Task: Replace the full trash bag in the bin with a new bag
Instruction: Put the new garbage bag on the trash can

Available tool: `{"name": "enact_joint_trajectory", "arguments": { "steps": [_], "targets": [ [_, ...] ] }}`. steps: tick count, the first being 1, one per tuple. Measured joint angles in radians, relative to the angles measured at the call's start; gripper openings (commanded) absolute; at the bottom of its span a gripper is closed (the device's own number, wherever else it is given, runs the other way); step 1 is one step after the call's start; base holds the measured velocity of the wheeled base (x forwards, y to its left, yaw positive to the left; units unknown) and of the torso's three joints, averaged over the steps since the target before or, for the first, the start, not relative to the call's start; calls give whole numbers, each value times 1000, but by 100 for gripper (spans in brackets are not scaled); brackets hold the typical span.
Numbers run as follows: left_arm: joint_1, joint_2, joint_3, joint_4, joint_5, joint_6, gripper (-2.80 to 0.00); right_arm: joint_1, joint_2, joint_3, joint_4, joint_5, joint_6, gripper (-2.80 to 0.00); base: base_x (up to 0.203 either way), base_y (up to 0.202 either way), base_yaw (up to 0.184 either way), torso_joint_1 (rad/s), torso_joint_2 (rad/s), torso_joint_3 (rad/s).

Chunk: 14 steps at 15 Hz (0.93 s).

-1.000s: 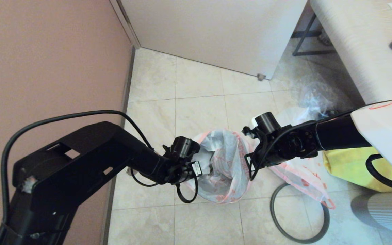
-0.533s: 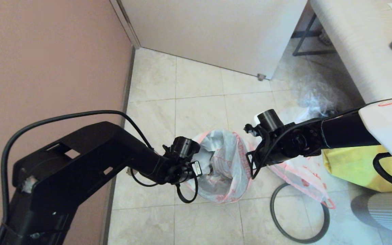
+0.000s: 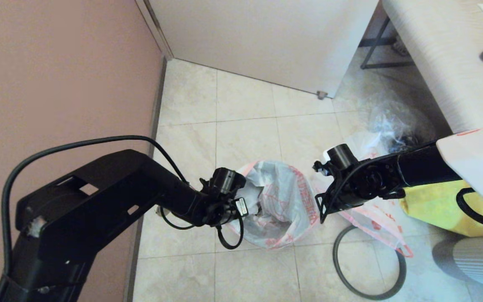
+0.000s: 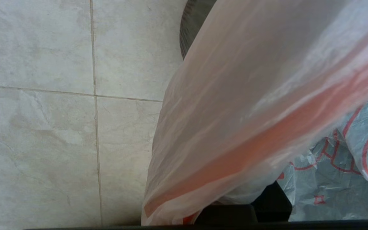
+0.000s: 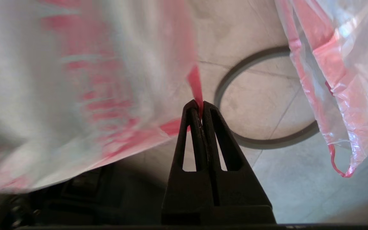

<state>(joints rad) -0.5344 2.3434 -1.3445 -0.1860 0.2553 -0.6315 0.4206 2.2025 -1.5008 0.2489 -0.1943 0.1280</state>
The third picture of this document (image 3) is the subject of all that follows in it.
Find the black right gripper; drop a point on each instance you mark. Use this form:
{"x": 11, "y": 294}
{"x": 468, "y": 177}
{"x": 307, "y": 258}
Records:
{"x": 342, "y": 155}

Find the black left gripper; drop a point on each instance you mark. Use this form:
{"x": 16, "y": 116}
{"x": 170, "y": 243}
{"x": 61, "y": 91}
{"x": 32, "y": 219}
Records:
{"x": 227, "y": 180}

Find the white plastic bag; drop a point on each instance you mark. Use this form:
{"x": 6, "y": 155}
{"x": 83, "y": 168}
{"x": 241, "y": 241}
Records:
{"x": 371, "y": 226}

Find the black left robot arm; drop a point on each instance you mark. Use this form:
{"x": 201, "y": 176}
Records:
{"x": 99, "y": 197}

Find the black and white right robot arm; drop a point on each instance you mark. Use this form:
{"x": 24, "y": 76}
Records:
{"x": 421, "y": 170}

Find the clear plastic bag with dark items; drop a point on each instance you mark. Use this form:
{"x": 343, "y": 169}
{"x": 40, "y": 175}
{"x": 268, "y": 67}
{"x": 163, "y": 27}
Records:
{"x": 396, "y": 123}

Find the yellow fabric bag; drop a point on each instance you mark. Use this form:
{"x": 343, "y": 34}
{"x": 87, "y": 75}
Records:
{"x": 434, "y": 205}

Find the round metal floor door stop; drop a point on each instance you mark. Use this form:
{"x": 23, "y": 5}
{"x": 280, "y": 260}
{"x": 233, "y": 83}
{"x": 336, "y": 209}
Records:
{"x": 160, "y": 210}

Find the grey metal baseboard strip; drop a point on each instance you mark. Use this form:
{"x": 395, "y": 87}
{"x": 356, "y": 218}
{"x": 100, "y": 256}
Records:
{"x": 158, "y": 105}

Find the white door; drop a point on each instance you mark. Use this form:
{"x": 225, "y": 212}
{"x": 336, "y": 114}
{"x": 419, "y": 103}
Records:
{"x": 266, "y": 37}

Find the white ribbed round stool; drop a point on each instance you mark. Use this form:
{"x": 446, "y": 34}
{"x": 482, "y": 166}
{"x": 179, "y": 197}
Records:
{"x": 480, "y": 262}

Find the light wood grain table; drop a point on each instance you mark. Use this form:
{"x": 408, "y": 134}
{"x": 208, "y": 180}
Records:
{"x": 442, "y": 63}

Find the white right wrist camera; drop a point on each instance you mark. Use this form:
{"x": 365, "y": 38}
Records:
{"x": 326, "y": 157}

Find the small metal door bracket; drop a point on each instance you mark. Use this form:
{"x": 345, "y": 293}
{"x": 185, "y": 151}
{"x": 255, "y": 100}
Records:
{"x": 322, "y": 95}

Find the white door frame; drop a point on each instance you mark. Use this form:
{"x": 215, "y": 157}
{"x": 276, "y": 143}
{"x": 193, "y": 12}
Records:
{"x": 159, "y": 33}

